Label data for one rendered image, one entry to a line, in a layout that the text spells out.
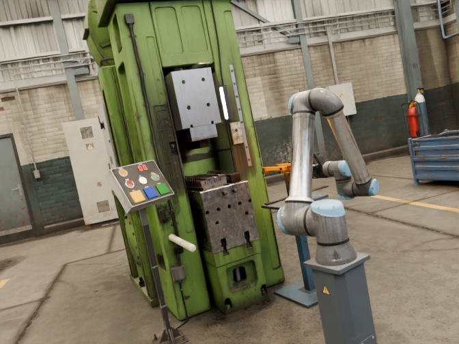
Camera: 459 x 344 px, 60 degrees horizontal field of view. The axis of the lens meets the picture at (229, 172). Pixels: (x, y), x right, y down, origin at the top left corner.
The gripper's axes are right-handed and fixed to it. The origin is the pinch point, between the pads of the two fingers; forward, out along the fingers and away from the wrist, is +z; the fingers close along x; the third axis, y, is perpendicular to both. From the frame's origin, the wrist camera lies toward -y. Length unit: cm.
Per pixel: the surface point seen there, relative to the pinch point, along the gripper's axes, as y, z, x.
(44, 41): -288, 686, -59
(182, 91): -65, 56, -50
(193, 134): -34, 56, -48
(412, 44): -159, 433, 718
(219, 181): 2, 55, -36
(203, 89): -65, 55, -34
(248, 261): 65, 54, -25
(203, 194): 7, 50, -52
